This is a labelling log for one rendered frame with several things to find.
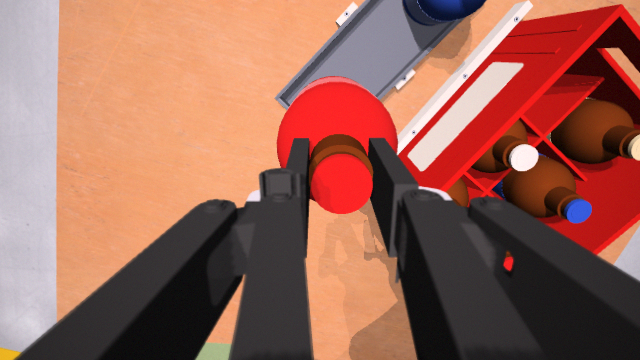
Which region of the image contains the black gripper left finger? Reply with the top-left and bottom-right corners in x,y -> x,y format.
13,138 -> 314,360

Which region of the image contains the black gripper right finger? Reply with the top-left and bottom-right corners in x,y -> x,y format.
368,138 -> 640,360

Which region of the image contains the grey rectangular tray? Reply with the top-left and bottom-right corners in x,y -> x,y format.
277,0 -> 465,110

